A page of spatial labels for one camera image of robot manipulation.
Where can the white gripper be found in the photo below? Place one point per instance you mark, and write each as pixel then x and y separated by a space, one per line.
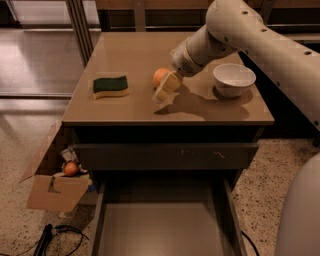
pixel 182 62

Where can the orange fruit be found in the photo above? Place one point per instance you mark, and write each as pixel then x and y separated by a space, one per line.
pixel 71 169
pixel 158 76

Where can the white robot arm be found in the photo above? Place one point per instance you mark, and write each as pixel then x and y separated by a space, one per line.
pixel 231 25

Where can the grey top drawer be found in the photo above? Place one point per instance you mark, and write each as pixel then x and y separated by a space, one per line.
pixel 165 156

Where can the grey drawer cabinet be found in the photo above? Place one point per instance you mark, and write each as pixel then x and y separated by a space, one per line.
pixel 195 113

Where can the open grey middle drawer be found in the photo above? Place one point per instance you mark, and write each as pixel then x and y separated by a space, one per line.
pixel 166 216

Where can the green yellow sponge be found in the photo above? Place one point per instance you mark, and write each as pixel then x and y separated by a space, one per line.
pixel 110 87

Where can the white ceramic bowl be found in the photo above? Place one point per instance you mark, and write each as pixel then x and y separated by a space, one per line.
pixel 233 80

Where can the crumpled wrapper in box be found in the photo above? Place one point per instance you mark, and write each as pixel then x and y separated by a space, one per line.
pixel 69 155

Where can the orange fruit in box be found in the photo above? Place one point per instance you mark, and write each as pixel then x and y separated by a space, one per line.
pixel 71 169

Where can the cardboard box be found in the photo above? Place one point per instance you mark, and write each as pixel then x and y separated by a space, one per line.
pixel 51 189

